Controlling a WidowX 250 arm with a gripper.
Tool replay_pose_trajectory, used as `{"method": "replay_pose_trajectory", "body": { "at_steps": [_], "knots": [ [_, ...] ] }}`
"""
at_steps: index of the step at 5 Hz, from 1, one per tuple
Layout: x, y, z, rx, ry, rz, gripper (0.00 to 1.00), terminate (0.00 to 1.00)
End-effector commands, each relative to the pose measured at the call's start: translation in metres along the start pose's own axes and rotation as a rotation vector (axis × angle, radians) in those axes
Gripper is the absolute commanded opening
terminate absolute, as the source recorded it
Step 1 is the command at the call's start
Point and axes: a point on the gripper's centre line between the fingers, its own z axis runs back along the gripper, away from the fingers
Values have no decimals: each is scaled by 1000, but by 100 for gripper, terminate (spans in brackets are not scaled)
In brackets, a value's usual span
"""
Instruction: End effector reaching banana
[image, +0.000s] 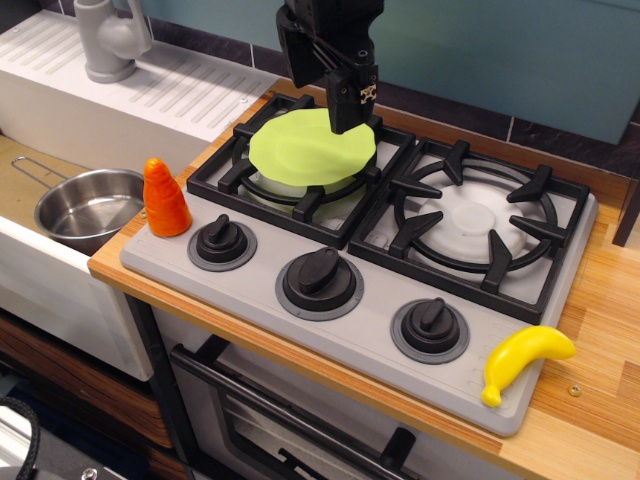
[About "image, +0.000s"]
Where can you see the toy oven door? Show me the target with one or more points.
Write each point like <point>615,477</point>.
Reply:
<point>430,458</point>

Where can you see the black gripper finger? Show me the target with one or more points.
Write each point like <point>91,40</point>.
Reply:
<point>366,88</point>
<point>342,101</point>

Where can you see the black right burner grate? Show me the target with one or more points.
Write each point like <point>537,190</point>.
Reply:
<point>495,234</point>

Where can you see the small steel pot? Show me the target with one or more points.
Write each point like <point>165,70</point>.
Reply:
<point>85,211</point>

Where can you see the grey toy stove top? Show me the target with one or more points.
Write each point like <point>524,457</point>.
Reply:
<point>361,339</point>

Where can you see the black stove knob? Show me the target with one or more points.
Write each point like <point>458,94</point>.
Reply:
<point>319,286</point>
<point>430,331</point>
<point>222,245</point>

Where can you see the black left burner grate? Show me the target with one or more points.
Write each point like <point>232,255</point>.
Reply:
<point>327,214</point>

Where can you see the black left stove knob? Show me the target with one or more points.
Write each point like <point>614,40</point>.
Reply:
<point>222,245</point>

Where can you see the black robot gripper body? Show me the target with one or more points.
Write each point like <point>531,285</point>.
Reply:
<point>318,38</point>

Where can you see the orange toy carrot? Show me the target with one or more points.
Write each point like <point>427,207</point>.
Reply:
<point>166,208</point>

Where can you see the black middle stove knob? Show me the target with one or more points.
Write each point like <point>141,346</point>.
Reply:
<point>319,286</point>

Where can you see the light green round cloth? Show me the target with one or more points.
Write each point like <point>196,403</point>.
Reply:
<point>298,148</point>

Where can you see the yellow toy banana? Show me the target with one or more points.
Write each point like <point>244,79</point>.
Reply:
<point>509,359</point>

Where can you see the black right stove knob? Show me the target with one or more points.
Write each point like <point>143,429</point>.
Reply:
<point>430,331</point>

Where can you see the white toy sink unit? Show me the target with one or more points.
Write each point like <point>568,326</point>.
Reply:
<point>55,120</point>

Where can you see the black burner grate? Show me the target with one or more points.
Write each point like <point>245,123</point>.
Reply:
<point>495,234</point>
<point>327,214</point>

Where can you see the black oven door handle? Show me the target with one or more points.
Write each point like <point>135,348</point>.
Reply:
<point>280,423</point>

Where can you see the grey toy faucet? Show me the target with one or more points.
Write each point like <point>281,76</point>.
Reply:
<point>111,44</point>

